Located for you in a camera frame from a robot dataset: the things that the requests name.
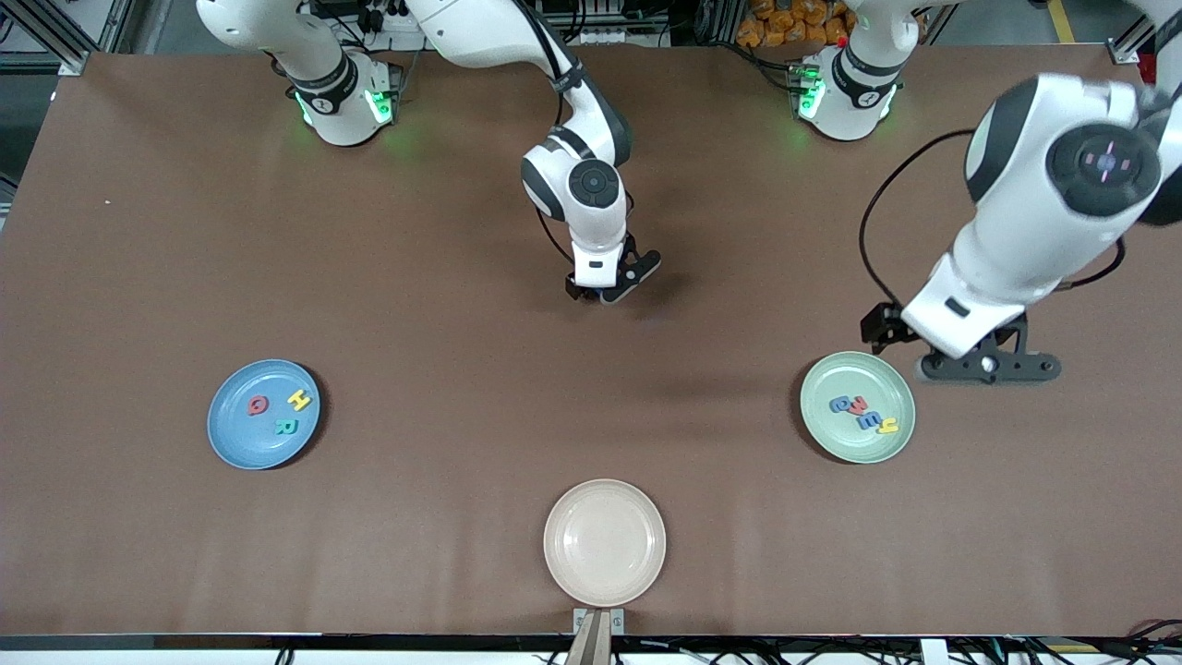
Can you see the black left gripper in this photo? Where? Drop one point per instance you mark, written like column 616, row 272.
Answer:
column 884, row 324

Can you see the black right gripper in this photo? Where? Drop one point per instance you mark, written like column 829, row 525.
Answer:
column 576, row 291

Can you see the red foam letter w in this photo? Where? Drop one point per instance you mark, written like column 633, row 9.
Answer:
column 859, row 405

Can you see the blue foam letter a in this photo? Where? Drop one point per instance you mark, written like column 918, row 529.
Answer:
column 840, row 405

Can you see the blue foam letter m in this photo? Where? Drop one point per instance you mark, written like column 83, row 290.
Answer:
column 870, row 421

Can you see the yellow lowercase foam letter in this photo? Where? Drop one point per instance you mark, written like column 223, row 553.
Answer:
column 888, row 426

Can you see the yellow foam letter H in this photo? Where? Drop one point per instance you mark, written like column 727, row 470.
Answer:
column 298, row 399

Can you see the teal foam letter R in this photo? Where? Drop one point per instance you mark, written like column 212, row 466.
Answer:
column 286, row 427

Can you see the red foam letter Q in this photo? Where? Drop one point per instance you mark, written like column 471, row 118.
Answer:
column 252, row 405

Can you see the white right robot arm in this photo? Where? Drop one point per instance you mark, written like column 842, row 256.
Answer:
column 480, row 37

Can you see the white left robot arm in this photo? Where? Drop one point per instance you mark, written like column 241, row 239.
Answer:
column 1034, row 231

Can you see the green round plate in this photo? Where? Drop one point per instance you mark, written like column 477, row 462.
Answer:
column 859, row 448

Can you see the beige round plate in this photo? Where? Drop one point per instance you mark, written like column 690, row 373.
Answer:
column 605, row 543

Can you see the blue round plate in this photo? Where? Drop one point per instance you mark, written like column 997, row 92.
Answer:
column 240, row 439

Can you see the white power strip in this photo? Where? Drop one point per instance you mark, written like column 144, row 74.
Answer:
column 406, row 42
column 605, row 37

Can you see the orange mesh bag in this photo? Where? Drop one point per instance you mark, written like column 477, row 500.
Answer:
column 776, row 23

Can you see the aluminium profile beam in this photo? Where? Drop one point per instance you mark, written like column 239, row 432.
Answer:
column 596, row 646

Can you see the red bag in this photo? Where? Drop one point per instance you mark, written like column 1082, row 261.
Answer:
column 1148, row 66

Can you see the grey metal bracket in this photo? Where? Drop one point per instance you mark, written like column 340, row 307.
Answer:
column 618, row 617

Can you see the aluminium frame post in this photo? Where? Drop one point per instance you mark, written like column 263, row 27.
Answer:
column 74, row 63
column 1122, row 53

